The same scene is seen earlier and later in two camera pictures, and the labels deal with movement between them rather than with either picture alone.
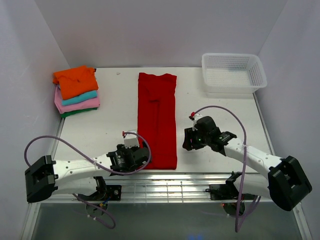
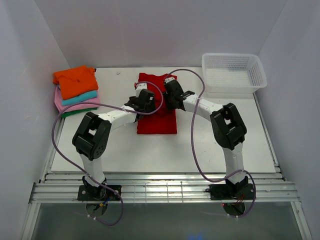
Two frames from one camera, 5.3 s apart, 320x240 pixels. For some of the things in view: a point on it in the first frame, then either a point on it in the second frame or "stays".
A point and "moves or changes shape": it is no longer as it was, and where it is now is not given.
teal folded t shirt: (81, 98) stays
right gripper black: (189, 134) to (169, 106)
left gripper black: (135, 148) to (151, 107)
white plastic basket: (233, 73) stays
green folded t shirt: (66, 114) stays
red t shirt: (157, 118) moves or changes shape
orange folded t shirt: (75, 81) stays
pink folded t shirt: (91, 103) stays
